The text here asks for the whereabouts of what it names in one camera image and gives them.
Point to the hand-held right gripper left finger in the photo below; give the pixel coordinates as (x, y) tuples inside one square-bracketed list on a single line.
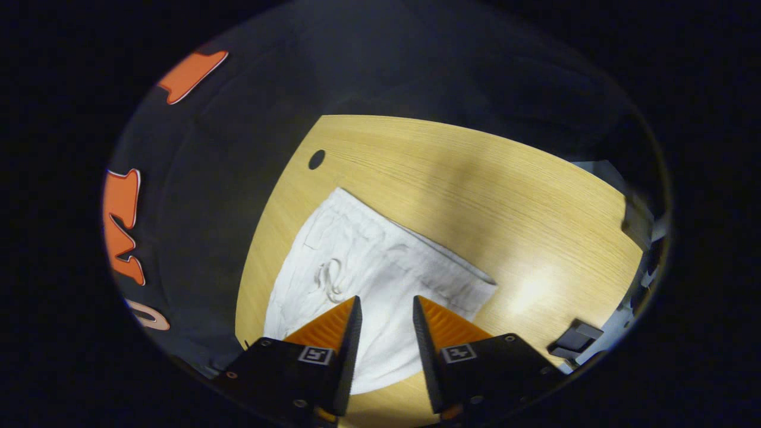
[(349, 356)]

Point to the dark grey block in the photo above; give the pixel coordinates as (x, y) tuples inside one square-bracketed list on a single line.
[(574, 340)]

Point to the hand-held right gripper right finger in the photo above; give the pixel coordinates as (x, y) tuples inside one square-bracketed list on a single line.
[(427, 356)]

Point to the white jeans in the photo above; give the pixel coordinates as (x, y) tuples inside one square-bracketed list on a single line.
[(380, 261)]

